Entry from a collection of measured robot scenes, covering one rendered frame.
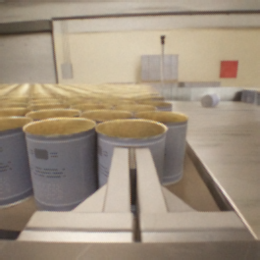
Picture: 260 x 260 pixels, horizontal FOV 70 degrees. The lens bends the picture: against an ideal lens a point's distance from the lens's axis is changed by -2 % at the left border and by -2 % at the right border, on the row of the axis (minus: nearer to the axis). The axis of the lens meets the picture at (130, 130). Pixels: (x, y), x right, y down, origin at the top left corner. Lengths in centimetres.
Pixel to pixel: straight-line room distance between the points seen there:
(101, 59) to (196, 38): 439
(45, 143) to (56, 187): 4
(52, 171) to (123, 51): 922
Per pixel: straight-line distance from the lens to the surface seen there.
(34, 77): 1060
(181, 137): 23
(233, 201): 29
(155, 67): 762
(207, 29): 990
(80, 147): 17
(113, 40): 948
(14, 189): 22
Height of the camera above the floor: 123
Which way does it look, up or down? 15 degrees down
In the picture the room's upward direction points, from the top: 1 degrees counter-clockwise
